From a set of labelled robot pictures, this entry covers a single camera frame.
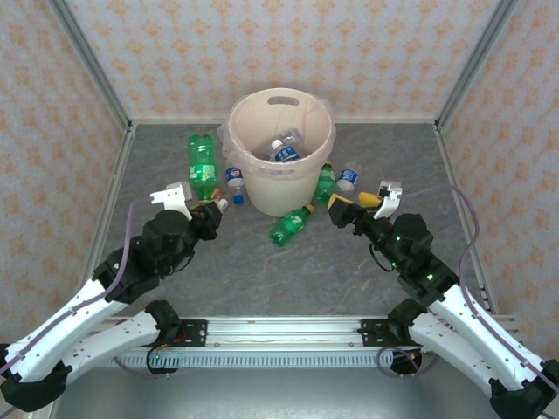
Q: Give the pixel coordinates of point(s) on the green Sprite plastic bottle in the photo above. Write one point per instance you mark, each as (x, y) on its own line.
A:
(326, 183)
(290, 224)
(202, 170)

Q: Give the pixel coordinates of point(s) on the aluminium frame post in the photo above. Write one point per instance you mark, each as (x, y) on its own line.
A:
(476, 57)
(87, 57)

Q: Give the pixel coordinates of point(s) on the small Pepsi plastic bottle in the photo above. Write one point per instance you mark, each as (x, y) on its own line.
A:
(235, 174)
(349, 178)

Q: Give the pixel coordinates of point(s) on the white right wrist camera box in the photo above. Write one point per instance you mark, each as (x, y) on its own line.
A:
(388, 203)

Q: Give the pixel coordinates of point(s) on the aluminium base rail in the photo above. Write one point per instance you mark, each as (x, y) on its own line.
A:
(284, 331)

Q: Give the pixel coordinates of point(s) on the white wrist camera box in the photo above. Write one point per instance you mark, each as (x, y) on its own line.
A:
(388, 203)
(174, 201)

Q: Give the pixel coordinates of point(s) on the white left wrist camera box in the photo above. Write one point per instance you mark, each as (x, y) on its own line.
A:
(174, 201)

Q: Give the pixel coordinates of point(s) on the aluminium table end rail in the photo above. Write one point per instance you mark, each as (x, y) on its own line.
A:
(384, 121)

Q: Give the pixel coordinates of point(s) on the blue-label water bottle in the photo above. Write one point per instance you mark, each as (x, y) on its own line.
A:
(289, 153)

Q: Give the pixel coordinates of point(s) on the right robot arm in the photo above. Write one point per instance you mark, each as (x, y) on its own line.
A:
(471, 340)

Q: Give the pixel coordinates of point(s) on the cream plastic bin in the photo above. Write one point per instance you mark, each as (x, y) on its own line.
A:
(279, 196)

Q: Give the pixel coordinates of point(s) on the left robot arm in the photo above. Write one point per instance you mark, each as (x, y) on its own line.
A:
(65, 323)

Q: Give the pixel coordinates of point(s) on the grey metal panel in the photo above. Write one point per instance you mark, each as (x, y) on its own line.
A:
(284, 393)

